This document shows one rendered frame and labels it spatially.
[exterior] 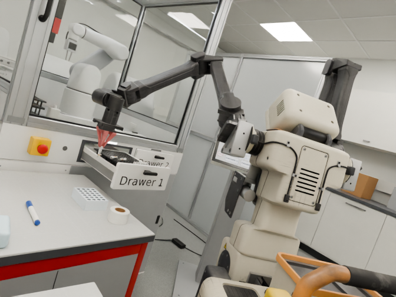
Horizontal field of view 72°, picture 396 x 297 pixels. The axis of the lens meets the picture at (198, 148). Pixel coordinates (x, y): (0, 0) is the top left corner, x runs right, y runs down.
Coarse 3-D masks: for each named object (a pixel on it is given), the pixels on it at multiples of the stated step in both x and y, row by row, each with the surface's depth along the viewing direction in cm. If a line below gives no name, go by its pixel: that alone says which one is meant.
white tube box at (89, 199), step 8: (72, 192) 104; (80, 192) 101; (88, 192) 104; (96, 192) 106; (80, 200) 99; (88, 200) 97; (96, 200) 99; (104, 200) 101; (88, 208) 97; (96, 208) 99; (104, 208) 102
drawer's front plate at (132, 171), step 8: (120, 168) 109; (128, 168) 112; (136, 168) 115; (144, 168) 118; (152, 168) 121; (160, 168) 125; (168, 168) 129; (120, 176) 110; (128, 176) 113; (136, 176) 116; (144, 176) 120; (152, 176) 123; (160, 176) 126; (168, 176) 130; (112, 184) 110; (128, 184) 115; (144, 184) 121
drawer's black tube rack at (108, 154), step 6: (96, 150) 132; (102, 150) 135; (108, 150) 139; (102, 156) 135; (108, 156) 127; (120, 156) 135; (126, 156) 139; (114, 162) 121; (126, 162) 126; (132, 162) 131
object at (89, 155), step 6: (84, 150) 131; (90, 150) 129; (114, 150) 146; (84, 156) 130; (90, 156) 127; (96, 156) 124; (132, 156) 146; (90, 162) 126; (96, 162) 123; (102, 162) 120; (108, 162) 118; (96, 168) 122; (102, 168) 119; (108, 168) 116; (114, 168) 113; (108, 174) 115
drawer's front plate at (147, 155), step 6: (138, 150) 153; (144, 150) 156; (138, 156) 155; (144, 156) 158; (150, 156) 161; (162, 156) 167; (168, 156) 171; (150, 162) 162; (156, 162) 165; (162, 162) 169; (168, 162) 172
